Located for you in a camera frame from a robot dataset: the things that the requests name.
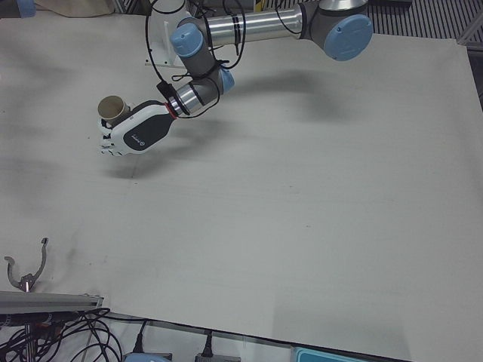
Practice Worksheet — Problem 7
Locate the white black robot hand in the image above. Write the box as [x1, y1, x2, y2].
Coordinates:
[97, 100, 175, 158]

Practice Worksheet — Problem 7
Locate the beige paper cup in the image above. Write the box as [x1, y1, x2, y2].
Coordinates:
[97, 95, 131, 124]

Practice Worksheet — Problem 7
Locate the beige fabric cover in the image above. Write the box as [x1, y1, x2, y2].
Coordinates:
[35, 0, 118, 17]

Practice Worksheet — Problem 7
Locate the grey electronics box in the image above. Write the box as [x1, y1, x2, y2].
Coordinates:
[122, 351, 174, 362]
[194, 353, 242, 362]

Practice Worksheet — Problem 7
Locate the light blue plastic bin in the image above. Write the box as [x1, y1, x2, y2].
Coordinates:
[292, 346, 411, 362]

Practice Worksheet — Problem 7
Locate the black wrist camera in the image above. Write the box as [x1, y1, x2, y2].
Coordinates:
[156, 80, 174, 100]

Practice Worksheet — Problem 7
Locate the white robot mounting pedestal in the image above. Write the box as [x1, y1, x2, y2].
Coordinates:
[144, 0, 189, 69]

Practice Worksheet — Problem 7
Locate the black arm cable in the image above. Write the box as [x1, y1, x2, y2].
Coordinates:
[145, 0, 246, 121]

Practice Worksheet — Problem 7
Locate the metal reacher grabber green handle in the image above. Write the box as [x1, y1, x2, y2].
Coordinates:
[4, 237, 49, 293]

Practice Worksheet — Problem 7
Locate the aluminium profile post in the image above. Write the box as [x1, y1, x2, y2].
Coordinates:
[0, 290, 105, 314]

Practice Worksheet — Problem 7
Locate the black power cord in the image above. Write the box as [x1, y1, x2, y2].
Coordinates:
[202, 329, 215, 357]
[109, 314, 149, 354]

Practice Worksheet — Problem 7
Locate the black cable tangle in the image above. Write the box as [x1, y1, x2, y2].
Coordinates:
[0, 307, 152, 362]

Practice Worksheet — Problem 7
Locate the aluminium frame rail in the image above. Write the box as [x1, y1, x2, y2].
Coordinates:
[456, 11, 483, 48]

